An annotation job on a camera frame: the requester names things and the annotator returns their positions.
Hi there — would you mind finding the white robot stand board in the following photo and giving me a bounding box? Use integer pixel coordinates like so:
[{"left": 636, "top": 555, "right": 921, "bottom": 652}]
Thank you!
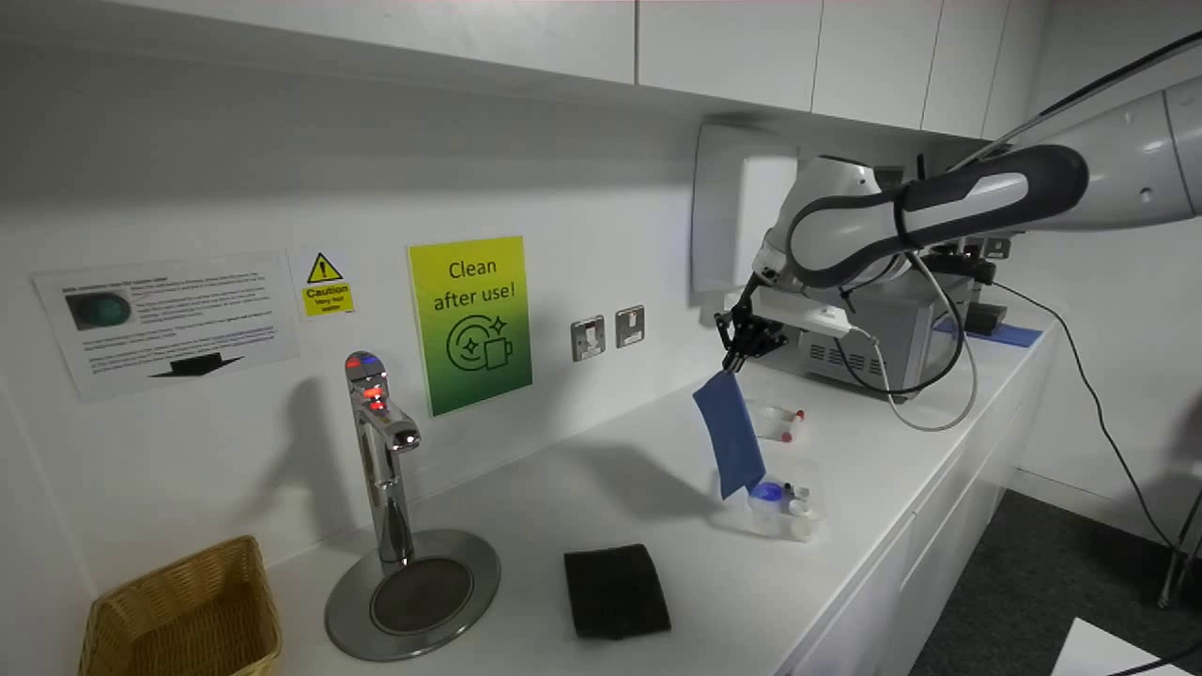
[{"left": 1049, "top": 617, "right": 1194, "bottom": 676}]

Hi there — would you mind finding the yellow warning sign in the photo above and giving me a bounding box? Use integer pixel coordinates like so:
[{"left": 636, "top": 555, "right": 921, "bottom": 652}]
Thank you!
[{"left": 298, "top": 247, "right": 359, "bottom": 323}]

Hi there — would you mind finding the white narrow upper cabinet door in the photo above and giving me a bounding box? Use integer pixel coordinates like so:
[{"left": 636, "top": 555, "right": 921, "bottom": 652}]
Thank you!
[{"left": 921, "top": 0, "right": 1015, "bottom": 144}]

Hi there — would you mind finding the silver wall socket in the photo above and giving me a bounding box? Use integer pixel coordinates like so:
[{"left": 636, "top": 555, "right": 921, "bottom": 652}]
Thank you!
[
  {"left": 567, "top": 311, "right": 607, "bottom": 366},
  {"left": 611, "top": 299, "right": 648, "bottom": 353}
]

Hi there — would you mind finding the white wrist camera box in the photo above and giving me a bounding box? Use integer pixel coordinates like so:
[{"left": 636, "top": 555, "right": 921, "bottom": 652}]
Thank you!
[{"left": 746, "top": 281, "right": 870, "bottom": 346}]

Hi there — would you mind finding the white information poster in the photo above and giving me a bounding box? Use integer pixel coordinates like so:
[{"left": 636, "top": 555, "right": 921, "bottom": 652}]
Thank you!
[{"left": 30, "top": 259, "right": 301, "bottom": 398}]

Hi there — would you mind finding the long black power cable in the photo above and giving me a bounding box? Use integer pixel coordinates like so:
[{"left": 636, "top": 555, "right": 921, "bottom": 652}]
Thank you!
[{"left": 986, "top": 277, "right": 1202, "bottom": 562}]

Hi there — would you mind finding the white base cabinet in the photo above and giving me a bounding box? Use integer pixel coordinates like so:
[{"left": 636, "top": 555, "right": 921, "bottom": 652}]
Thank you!
[{"left": 771, "top": 341, "right": 1059, "bottom": 676}]

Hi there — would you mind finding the blue flat pad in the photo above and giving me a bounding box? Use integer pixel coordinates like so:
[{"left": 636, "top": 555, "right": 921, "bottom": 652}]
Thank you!
[{"left": 984, "top": 318, "right": 1045, "bottom": 353}]

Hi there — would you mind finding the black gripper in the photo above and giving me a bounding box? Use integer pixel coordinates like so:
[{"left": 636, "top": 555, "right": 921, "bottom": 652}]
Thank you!
[{"left": 709, "top": 276, "right": 788, "bottom": 378}]

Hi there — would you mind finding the black hand towel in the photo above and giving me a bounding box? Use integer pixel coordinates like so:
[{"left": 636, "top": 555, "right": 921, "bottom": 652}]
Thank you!
[{"left": 558, "top": 542, "right": 676, "bottom": 645}]

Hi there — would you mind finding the blue hand towel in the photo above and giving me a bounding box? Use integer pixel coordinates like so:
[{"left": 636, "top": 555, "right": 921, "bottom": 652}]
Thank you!
[{"left": 691, "top": 366, "right": 771, "bottom": 502}]

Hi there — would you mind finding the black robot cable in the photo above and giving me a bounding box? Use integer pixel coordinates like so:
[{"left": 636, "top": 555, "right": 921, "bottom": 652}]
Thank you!
[{"left": 830, "top": 246, "right": 970, "bottom": 406}]

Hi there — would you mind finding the green clean after use poster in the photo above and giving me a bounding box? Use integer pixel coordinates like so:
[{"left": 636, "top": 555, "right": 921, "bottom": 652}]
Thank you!
[{"left": 406, "top": 233, "right": 537, "bottom": 421}]

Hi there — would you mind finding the white paper towel dispenser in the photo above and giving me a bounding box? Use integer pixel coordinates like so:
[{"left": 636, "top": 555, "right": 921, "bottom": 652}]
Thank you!
[{"left": 688, "top": 120, "right": 803, "bottom": 311}]

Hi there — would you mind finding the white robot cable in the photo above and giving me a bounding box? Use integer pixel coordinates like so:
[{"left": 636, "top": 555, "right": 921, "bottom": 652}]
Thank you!
[{"left": 876, "top": 246, "right": 984, "bottom": 437}]

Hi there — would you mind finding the chrome water tap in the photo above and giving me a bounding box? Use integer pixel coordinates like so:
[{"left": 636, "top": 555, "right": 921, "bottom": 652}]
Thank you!
[{"left": 341, "top": 348, "right": 425, "bottom": 576}]

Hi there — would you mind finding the small black box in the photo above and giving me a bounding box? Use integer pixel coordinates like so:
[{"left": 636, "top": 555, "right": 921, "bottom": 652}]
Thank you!
[{"left": 957, "top": 298, "right": 1005, "bottom": 341}]

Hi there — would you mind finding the silver countertop appliance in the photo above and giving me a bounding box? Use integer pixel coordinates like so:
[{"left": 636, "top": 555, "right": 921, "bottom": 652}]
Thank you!
[{"left": 798, "top": 267, "right": 996, "bottom": 402}]

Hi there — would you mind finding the black cable strap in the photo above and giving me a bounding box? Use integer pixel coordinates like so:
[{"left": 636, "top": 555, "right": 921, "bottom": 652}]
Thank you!
[{"left": 885, "top": 183, "right": 915, "bottom": 252}]

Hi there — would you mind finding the white wide upper cabinet door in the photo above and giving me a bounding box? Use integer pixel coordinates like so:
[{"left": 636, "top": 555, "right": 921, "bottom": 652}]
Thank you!
[{"left": 108, "top": 0, "right": 638, "bottom": 85}]

